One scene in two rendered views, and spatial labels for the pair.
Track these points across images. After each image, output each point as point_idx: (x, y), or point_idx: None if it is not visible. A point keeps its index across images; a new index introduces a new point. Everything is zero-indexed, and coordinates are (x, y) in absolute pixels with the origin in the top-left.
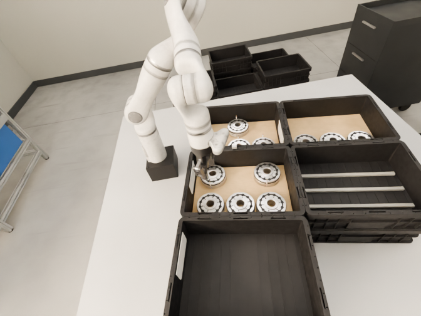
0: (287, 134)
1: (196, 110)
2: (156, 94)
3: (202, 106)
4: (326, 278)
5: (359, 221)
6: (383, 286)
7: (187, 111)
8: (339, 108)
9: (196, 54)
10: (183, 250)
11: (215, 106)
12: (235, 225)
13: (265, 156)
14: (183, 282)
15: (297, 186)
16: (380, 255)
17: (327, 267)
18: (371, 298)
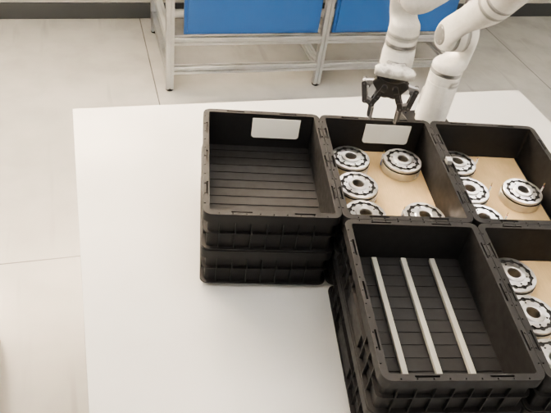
0: (502, 224)
1: (403, 18)
2: (471, 28)
3: (412, 23)
4: (280, 315)
5: (356, 298)
6: (278, 379)
7: (395, 10)
8: None
9: None
10: (282, 133)
11: (544, 146)
12: (320, 168)
13: (451, 208)
14: (250, 146)
15: (389, 217)
16: (326, 392)
17: (296, 319)
18: (260, 360)
